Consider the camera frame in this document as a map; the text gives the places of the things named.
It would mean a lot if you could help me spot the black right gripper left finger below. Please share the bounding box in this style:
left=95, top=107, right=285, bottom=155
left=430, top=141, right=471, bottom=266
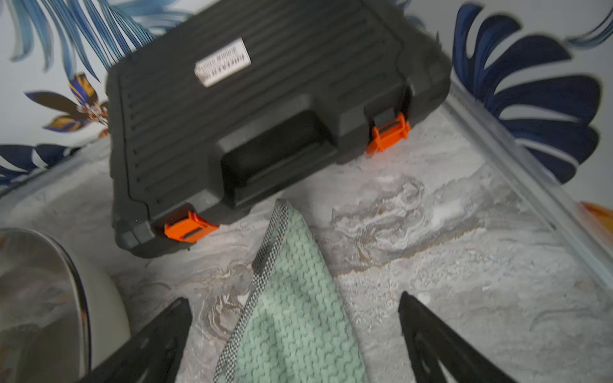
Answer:
left=80, top=298, right=193, bottom=382

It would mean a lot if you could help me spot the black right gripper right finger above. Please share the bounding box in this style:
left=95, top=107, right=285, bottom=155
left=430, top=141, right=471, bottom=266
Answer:
left=398, top=291, right=514, bottom=382

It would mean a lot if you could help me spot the glass pot lid black knob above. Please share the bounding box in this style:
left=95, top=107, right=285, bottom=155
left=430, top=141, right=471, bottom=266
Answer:
left=1, top=228, right=89, bottom=382

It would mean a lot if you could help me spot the green waffle cloth checkered trim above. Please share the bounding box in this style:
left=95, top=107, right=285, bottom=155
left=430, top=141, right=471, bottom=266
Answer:
left=214, top=199, right=369, bottom=382

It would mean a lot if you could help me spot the black plastic tool case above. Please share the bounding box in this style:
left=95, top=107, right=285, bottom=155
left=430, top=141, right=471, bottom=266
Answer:
left=106, top=1, right=452, bottom=259

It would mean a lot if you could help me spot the frying pan cream handle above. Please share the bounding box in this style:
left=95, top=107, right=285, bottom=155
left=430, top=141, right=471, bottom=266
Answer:
left=69, top=254, right=131, bottom=370

